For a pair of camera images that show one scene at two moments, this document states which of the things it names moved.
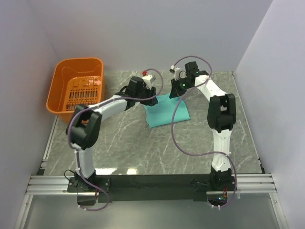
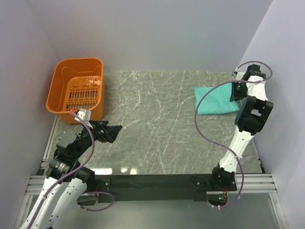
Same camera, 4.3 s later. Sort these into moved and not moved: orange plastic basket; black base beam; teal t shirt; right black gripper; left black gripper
Moved: left black gripper; right black gripper; teal t shirt
Not moved: orange plastic basket; black base beam
